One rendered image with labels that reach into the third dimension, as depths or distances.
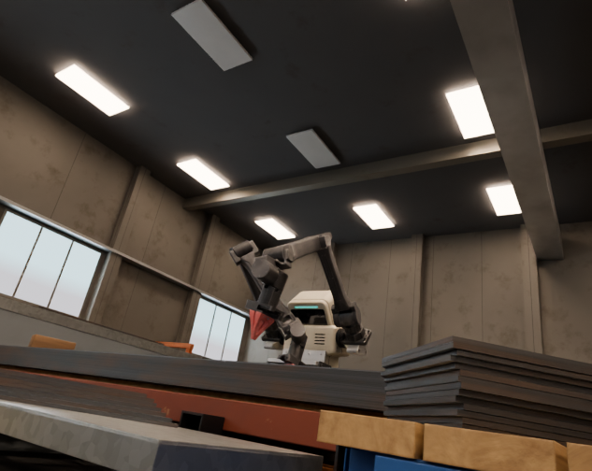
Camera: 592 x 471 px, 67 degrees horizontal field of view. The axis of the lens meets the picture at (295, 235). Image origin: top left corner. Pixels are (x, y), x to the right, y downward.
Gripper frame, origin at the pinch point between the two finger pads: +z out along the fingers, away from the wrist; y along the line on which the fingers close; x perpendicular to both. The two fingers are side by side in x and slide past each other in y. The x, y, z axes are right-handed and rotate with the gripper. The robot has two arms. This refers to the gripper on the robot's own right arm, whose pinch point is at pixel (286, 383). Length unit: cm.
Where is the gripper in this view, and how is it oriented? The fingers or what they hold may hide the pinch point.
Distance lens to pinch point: 170.4
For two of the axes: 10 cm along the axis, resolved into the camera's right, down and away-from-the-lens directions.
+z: -2.7, 7.6, -5.8
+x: -6.8, 2.8, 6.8
